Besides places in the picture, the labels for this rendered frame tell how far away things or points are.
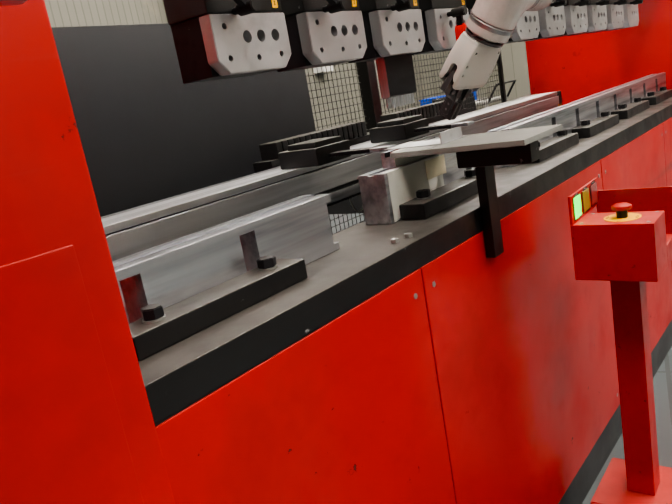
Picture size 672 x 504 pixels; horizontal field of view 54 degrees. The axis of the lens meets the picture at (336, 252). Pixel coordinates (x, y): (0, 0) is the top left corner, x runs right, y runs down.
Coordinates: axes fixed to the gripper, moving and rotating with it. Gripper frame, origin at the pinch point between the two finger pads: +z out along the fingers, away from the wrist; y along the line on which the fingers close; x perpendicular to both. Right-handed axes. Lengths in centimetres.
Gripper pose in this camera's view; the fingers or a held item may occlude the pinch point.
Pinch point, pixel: (450, 107)
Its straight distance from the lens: 136.4
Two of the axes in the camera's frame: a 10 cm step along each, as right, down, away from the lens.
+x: 5.9, 6.5, -4.8
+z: -3.0, 7.3, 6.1
